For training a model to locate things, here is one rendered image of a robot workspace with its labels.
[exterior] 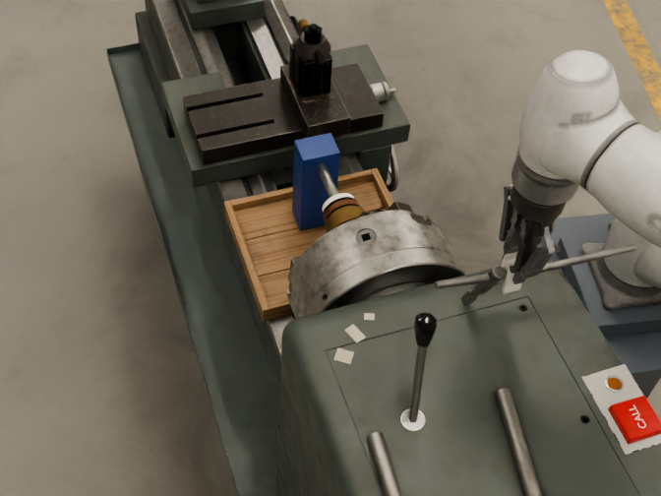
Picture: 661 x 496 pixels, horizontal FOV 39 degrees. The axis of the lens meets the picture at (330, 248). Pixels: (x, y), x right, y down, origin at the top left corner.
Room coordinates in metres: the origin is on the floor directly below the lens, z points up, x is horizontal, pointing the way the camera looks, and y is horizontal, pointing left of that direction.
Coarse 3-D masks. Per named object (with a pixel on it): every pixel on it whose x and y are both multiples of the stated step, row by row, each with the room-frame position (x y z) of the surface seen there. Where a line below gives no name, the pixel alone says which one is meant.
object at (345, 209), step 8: (336, 200) 1.18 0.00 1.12; (344, 200) 1.18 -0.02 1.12; (352, 200) 1.19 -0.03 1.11; (328, 208) 1.17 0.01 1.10; (336, 208) 1.16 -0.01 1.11; (344, 208) 1.16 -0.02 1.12; (352, 208) 1.16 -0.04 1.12; (360, 208) 1.17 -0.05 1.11; (328, 216) 1.16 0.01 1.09; (336, 216) 1.14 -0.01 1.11; (344, 216) 1.14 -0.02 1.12; (352, 216) 1.14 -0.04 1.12; (328, 224) 1.14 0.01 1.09; (336, 224) 1.12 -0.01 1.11
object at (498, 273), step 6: (492, 270) 0.85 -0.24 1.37; (498, 270) 0.85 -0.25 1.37; (504, 270) 0.86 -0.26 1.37; (492, 276) 0.85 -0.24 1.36; (498, 276) 0.84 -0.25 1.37; (504, 276) 0.85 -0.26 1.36; (486, 282) 0.85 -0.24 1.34; (492, 282) 0.84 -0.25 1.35; (474, 288) 0.86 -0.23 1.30; (480, 288) 0.85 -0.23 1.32; (486, 288) 0.85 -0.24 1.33; (468, 294) 0.86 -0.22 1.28; (474, 294) 0.86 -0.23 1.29; (462, 300) 0.87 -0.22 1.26; (468, 300) 0.86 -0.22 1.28; (474, 300) 0.86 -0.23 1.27
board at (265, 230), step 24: (288, 192) 1.37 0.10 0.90; (360, 192) 1.41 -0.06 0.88; (384, 192) 1.40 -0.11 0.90; (240, 216) 1.31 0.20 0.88; (264, 216) 1.32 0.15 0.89; (288, 216) 1.32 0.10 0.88; (240, 240) 1.23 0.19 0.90; (264, 240) 1.25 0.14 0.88; (288, 240) 1.25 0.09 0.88; (312, 240) 1.26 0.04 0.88; (264, 264) 1.18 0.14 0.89; (288, 264) 1.19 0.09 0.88; (264, 288) 1.12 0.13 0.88; (264, 312) 1.05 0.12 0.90; (288, 312) 1.08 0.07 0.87
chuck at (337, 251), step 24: (384, 216) 1.05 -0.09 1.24; (408, 216) 1.06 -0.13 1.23; (336, 240) 1.00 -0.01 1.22; (384, 240) 1.00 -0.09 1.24; (408, 240) 1.00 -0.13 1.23; (432, 240) 1.02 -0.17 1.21; (312, 264) 0.98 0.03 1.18; (336, 264) 0.96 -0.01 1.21; (288, 288) 1.00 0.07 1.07; (312, 288) 0.94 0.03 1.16
